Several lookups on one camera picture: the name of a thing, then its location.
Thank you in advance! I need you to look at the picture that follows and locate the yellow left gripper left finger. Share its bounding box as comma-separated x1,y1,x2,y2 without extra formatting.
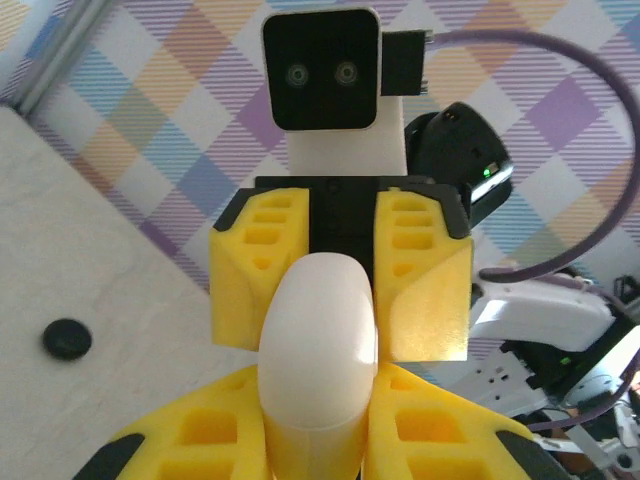
72,362,274,480

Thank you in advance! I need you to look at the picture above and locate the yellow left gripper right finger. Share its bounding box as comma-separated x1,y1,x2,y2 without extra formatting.
362,362,574,480

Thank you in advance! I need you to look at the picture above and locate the black round disc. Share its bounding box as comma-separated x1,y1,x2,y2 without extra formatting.
41,318,94,361

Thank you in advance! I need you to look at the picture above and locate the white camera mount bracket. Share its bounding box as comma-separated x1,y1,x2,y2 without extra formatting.
288,94,407,177

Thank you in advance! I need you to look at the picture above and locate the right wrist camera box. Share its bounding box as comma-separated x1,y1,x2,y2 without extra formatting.
261,7,385,134

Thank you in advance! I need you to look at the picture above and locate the black camera cable connector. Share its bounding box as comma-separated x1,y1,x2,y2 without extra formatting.
382,29,432,97

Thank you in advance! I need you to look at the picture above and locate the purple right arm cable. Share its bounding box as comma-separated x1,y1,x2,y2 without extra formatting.
429,28,640,436

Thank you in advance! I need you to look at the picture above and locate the aluminium corner frame post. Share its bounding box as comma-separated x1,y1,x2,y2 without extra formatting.
0,0,119,114

